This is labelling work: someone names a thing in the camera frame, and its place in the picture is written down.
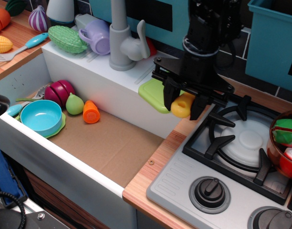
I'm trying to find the red toy tomato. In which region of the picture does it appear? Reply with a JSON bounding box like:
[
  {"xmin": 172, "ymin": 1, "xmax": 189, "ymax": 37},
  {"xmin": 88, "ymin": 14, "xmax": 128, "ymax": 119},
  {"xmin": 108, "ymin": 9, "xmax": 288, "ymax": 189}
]
[{"xmin": 146, "ymin": 37, "xmax": 157, "ymax": 56}]

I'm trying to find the green toy plate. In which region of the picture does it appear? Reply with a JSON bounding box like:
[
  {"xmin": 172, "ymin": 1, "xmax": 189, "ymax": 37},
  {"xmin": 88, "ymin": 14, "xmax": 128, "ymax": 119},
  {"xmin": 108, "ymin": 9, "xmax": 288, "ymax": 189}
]
[{"xmin": 15, "ymin": 113, "xmax": 66, "ymax": 138}]

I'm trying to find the green red toy vegetable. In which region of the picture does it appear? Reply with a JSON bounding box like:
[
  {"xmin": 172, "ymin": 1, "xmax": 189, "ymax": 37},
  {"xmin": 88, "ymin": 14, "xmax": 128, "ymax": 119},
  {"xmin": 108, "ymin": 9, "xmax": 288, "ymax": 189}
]
[{"xmin": 272, "ymin": 118, "xmax": 292, "ymax": 147}]

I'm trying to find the grey white toy bottle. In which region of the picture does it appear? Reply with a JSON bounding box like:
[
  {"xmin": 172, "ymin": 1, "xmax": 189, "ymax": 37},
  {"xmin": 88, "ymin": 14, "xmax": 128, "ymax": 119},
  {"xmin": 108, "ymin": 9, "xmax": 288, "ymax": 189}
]
[{"xmin": 46, "ymin": 0, "xmax": 74, "ymax": 24}]

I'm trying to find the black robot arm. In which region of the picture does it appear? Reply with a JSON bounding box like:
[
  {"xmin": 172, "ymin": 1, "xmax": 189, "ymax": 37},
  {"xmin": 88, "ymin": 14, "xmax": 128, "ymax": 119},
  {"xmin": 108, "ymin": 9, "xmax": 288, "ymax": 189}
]
[{"xmin": 152, "ymin": 0, "xmax": 243, "ymax": 120}]

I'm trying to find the brown transparent toy pot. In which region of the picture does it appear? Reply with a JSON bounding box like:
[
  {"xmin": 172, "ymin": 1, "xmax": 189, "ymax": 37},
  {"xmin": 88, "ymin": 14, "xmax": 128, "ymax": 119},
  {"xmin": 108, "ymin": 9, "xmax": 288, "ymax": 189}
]
[{"xmin": 267, "ymin": 110, "xmax": 292, "ymax": 177}]

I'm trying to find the teal box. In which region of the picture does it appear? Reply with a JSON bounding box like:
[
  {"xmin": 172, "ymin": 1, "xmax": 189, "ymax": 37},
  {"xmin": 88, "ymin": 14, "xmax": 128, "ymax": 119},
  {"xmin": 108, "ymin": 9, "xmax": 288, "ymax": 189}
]
[{"xmin": 88, "ymin": 0, "xmax": 292, "ymax": 88}]

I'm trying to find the green toy pear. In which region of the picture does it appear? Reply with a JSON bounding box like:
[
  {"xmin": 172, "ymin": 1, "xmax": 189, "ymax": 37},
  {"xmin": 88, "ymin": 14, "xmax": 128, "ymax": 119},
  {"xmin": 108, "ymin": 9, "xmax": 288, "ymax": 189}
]
[{"xmin": 66, "ymin": 93, "xmax": 84, "ymax": 115}]

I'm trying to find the green cutting board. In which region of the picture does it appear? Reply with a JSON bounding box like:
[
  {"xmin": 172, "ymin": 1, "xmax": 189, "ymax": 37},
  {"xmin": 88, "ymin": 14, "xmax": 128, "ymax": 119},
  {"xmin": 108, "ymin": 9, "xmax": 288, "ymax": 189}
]
[{"xmin": 138, "ymin": 78, "xmax": 171, "ymax": 114}]

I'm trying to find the magenta toy red onion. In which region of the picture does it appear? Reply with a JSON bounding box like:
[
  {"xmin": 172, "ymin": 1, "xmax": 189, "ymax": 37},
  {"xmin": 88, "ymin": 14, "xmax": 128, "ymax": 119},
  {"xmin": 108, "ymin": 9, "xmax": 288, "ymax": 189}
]
[{"xmin": 44, "ymin": 80, "xmax": 76, "ymax": 107}]

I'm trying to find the yellow handled toy knife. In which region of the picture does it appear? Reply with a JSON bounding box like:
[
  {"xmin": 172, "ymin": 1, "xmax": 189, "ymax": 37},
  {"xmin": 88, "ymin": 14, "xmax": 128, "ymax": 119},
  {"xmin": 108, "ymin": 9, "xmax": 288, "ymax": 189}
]
[{"xmin": 171, "ymin": 92, "xmax": 195, "ymax": 118}]

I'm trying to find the orange toy carrot piece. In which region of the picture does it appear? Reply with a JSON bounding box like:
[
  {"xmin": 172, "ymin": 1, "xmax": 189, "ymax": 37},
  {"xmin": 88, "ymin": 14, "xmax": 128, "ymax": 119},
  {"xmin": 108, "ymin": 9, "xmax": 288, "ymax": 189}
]
[{"xmin": 82, "ymin": 100, "xmax": 100, "ymax": 124}]

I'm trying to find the teal handled grey fork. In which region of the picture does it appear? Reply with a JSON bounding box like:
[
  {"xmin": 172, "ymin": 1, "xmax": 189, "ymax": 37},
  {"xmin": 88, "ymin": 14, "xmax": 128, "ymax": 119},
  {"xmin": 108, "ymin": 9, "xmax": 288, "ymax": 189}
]
[{"xmin": 6, "ymin": 85, "xmax": 48, "ymax": 117}]

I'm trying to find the grey toy faucet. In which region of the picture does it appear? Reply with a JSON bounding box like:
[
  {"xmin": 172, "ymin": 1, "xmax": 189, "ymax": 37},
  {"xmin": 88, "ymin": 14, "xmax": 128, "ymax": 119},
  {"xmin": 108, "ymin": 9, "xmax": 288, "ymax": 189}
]
[{"xmin": 109, "ymin": 0, "xmax": 151, "ymax": 71}]

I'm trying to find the green toy bitter gourd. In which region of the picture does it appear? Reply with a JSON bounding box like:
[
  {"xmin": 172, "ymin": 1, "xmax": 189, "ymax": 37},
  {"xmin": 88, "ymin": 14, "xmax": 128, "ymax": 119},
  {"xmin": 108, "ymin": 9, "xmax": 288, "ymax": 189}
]
[{"xmin": 48, "ymin": 25, "xmax": 88, "ymax": 54}]

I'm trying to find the teal toy bowl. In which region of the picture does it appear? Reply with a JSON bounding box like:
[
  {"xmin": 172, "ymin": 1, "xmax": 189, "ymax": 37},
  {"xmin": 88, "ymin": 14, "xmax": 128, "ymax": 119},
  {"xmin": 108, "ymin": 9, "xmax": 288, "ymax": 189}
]
[{"xmin": 20, "ymin": 100, "xmax": 62, "ymax": 137}]

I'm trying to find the black stove grate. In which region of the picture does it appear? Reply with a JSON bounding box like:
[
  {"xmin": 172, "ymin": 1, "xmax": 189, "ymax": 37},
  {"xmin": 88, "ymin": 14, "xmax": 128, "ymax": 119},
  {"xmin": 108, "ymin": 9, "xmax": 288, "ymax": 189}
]
[{"xmin": 183, "ymin": 95, "xmax": 292, "ymax": 205}]

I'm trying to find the orange toy carrot slice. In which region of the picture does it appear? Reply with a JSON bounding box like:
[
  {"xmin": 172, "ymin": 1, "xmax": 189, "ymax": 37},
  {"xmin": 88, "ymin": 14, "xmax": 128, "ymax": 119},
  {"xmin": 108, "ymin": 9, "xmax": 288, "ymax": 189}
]
[{"xmin": 0, "ymin": 8, "xmax": 11, "ymax": 31}]

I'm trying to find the red white toy food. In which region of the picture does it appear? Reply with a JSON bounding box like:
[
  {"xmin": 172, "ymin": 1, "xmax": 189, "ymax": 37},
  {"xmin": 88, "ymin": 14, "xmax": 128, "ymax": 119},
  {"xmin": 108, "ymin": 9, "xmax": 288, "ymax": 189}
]
[{"xmin": 279, "ymin": 147, "xmax": 292, "ymax": 179}]

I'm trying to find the black stove knob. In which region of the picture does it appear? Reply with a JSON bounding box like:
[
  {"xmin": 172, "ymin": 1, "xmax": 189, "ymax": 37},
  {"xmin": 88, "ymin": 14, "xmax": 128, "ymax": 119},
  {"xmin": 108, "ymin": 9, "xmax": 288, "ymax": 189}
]
[{"xmin": 189, "ymin": 177, "xmax": 231, "ymax": 214}]

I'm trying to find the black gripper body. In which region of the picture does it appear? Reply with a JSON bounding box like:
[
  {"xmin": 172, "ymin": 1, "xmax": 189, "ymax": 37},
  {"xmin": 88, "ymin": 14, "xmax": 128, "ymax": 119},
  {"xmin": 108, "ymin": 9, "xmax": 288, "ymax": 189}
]
[{"xmin": 152, "ymin": 52, "xmax": 234, "ymax": 107}]

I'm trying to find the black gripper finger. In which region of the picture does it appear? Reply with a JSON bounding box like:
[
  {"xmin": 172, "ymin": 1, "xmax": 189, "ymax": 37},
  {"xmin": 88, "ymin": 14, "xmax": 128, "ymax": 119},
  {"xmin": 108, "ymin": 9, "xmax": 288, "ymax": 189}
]
[
  {"xmin": 190, "ymin": 94, "xmax": 210, "ymax": 120},
  {"xmin": 163, "ymin": 77, "xmax": 183, "ymax": 111}
]

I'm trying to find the purple striped toy onion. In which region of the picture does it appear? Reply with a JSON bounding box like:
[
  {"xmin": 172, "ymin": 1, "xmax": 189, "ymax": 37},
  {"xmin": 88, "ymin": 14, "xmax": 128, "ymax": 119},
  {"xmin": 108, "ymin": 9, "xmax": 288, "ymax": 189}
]
[{"xmin": 29, "ymin": 5, "xmax": 48, "ymax": 32}]

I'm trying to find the teal handled grey spatula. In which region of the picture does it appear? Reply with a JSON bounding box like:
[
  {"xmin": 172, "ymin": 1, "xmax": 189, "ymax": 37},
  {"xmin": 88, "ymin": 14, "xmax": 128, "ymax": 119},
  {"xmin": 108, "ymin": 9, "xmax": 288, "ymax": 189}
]
[{"xmin": 0, "ymin": 32, "xmax": 49, "ymax": 62}]

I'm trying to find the purple toy cup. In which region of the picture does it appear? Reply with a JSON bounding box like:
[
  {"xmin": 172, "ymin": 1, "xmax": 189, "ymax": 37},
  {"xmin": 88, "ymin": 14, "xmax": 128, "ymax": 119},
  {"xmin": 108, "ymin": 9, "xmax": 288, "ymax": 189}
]
[{"xmin": 78, "ymin": 19, "xmax": 110, "ymax": 55}]

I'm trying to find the yellow toy corn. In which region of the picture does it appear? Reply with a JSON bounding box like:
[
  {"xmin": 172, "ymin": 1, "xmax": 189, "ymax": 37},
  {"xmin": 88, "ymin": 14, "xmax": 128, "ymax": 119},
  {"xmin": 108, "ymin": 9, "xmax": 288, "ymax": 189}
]
[{"xmin": 0, "ymin": 35, "xmax": 13, "ymax": 53}]

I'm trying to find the black braided cable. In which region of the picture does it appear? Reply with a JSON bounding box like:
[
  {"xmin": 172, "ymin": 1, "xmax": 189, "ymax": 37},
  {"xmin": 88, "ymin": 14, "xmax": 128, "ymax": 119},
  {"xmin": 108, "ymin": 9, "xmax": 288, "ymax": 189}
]
[{"xmin": 0, "ymin": 190, "xmax": 27, "ymax": 229}]

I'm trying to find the blue box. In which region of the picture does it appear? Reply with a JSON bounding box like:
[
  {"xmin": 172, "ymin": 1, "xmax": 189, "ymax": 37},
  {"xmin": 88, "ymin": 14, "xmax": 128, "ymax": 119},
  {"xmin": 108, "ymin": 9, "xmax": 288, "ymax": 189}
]
[{"xmin": 0, "ymin": 150, "xmax": 28, "ymax": 202}]

